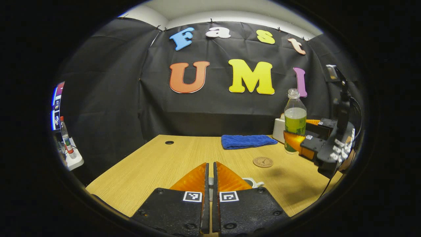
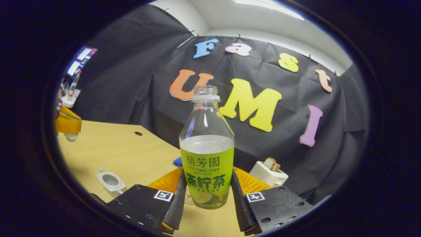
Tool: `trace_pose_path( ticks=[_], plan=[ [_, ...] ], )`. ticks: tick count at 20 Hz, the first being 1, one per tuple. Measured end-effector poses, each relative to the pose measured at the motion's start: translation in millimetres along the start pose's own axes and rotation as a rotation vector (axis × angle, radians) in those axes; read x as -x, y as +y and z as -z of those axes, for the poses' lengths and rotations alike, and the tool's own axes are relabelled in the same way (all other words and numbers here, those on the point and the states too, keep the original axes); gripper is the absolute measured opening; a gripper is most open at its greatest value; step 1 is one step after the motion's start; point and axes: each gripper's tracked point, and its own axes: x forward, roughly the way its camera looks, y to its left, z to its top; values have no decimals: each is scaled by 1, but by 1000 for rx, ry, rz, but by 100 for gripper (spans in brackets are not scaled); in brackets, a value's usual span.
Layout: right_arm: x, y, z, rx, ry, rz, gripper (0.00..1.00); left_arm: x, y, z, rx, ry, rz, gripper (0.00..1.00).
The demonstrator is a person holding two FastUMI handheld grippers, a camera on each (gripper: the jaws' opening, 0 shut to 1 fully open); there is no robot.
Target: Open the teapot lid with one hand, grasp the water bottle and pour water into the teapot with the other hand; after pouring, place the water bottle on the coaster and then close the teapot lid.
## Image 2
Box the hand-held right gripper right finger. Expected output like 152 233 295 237
230 166 314 236

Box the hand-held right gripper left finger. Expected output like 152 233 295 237
107 166 187 235

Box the green label water bottle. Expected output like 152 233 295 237
179 85 235 210

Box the white teacup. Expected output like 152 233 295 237
96 166 127 193

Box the red cap plastic bottle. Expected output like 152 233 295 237
67 71 82 101

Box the small white side table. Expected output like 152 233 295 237
61 89 81 108

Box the white toaster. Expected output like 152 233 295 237
249 161 289 187

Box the computer monitor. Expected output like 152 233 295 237
67 48 98 78

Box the bread slice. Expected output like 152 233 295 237
263 157 281 171

